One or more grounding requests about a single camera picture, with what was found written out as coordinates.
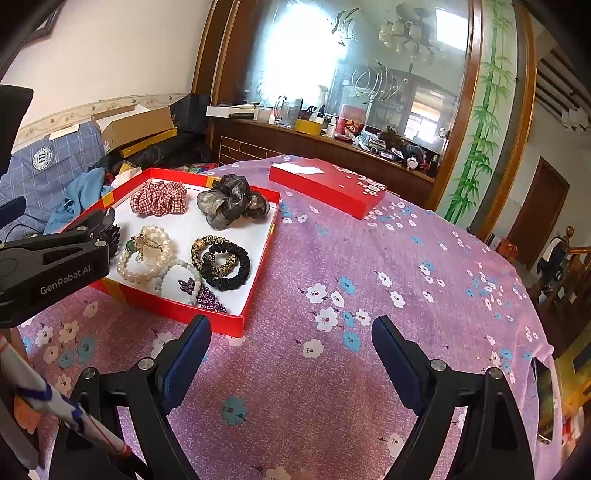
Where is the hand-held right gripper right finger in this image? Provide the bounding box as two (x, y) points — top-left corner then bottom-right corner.
(372, 316), (536, 480)

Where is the red plaid scrunchie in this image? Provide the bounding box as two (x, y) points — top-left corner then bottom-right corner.
(130, 180), (188, 217)

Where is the light blue cloth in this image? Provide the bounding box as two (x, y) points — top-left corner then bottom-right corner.
(44, 167), (114, 232)

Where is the blue plaid bag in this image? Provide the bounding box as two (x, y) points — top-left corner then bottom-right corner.
(0, 124), (108, 232)

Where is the leopard print scrunchie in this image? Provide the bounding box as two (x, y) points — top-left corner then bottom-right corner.
(191, 234), (237, 278)

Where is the pink floral tablecloth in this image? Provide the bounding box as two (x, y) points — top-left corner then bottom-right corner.
(18, 154), (561, 480)

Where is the red gift box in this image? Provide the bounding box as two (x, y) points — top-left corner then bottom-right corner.
(340, 104), (371, 136)

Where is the striped paper-wrapped stick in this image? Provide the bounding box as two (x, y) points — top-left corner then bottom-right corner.
(0, 336), (133, 459)

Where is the bamboo wall painting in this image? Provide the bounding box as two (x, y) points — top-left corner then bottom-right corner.
(444, 0), (514, 225)

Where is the red jewelry box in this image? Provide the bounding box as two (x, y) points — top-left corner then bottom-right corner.
(58, 167), (282, 337)

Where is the open cardboard box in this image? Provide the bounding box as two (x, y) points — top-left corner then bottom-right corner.
(91, 104), (179, 156)

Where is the brown wooden door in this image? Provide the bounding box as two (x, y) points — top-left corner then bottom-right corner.
(514, 156), (571, 274)

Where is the black hair claw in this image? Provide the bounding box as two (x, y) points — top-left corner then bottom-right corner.
(97, 220), (122, 261)

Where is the red floral box lid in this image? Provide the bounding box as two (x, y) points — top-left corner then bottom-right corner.
(269, 158), (387, 221)

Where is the black scrunchie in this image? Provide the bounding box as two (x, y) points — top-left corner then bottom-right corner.
(202, 244), (251, 291)

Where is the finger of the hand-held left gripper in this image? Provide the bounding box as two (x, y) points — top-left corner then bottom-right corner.
(59, 209), (117, 237)

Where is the grey organza scrunchie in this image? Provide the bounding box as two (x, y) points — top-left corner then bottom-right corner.
(197, 174), (271, 230)

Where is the wooden-framed etched glass partition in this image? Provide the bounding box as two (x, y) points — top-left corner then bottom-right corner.
(191, 0), (537, 236)

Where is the flat white box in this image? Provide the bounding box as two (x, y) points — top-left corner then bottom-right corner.
(206, 104), (257, 120)

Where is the white pearl bracelet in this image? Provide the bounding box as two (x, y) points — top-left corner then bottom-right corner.
(115, 225), (177, 283)

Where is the pale jade bead bracelet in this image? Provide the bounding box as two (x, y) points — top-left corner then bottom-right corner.
(154, 259), (206, 305)

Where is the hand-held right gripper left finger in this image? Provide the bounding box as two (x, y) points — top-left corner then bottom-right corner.
(48, 315), (212, 480)

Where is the black bag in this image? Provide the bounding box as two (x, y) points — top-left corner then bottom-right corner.
(170, 93), (214, 163)

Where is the framed wall picture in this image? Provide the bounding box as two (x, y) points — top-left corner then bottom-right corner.
(27, 4), (64, 38)

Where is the glass pitcher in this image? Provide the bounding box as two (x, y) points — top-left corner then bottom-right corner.
(273, 95), (302, 129)

